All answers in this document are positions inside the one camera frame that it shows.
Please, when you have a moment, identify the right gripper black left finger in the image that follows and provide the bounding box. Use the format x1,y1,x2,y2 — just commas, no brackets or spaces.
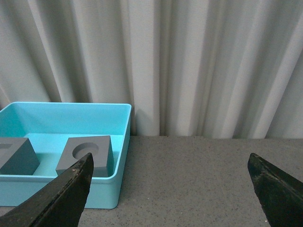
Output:
0,153,94,227

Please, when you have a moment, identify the gray block square recess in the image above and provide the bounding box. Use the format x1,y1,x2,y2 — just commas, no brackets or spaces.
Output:
0,137,40,175

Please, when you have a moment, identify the gray block round recess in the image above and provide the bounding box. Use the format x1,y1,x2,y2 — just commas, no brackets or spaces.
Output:
55,136,114,177

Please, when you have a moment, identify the blue plastic box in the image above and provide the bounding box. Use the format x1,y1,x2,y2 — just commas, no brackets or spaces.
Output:
0,102,132,209

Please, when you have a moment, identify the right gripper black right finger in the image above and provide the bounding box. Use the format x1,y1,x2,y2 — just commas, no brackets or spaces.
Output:
248,153,303,227

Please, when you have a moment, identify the white curtain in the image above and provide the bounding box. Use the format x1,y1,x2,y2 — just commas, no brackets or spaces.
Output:
0,0,303,139

